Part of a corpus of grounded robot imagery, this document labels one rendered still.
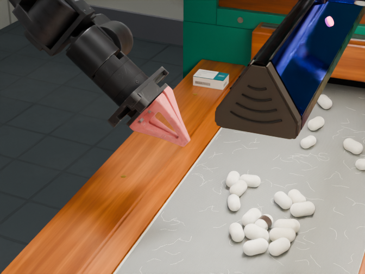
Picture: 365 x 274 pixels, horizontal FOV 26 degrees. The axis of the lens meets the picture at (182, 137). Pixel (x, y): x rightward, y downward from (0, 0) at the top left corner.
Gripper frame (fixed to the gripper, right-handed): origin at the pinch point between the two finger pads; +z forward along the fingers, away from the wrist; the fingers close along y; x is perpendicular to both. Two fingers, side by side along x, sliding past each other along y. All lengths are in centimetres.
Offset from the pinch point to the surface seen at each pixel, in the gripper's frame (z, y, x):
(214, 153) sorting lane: 6.1, 19.5, 11.0
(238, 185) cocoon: 11.1, 8.3, 4.7
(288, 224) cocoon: 18.7, 1.4, -1.1
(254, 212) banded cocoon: 14.6, 2.1, 1.9
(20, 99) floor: -51, 157, 149
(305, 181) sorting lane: 18.8, 16.5, 0.8
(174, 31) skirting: -29, 237, 121
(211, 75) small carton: -3.2, 39.5, 12.2
